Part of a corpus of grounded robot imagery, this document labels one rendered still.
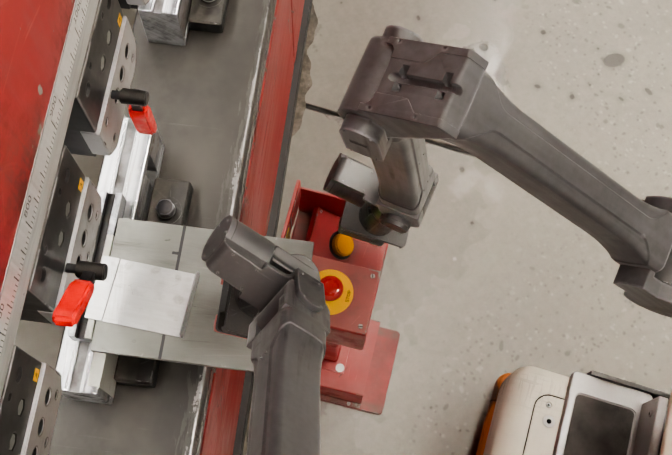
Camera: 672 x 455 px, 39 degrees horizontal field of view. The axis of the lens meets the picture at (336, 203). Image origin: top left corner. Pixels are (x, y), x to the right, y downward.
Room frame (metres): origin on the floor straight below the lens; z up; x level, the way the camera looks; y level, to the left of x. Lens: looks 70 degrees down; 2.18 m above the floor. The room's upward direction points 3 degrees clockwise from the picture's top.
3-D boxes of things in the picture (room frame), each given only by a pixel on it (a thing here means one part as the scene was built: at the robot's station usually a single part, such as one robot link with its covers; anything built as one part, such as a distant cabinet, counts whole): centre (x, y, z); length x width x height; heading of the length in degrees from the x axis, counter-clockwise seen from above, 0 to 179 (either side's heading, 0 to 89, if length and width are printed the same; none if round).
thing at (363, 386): (0.41, -0.03, 0.06); 0.25 x 0.20 x 0.12; 79
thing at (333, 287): (0.37, 0.00, 0.79); 0.04 x 0.04 x 0.04
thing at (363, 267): (0.42, 0.00, 0.75); 0.20 x 0.16 x 0.18; 169
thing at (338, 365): (0.42, 0.00, 0.13); 0.10 x 0.10 x 0.01; 79
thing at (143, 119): (0.46, 0.24, 1.20); 0.04 x 0.02 x 0.10; 86
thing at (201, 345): (0.30, 0.16, 1.00); 0.26 x 0.18 x 0.01; 86
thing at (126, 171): (0.37, 0.31, 0.92); 0.39 x 0.06 x 0.10; 176
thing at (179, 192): (0.35, 0.25, 0.89); 0.30 x 0.05 x 0.03; 176
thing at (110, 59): (0.49, 0.30, 1.26); 0.15 x 0.09 x 0.17; 176
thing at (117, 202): (0.34, 0.31, 0.99); 0.20 x 0.03 x 0.03; 176
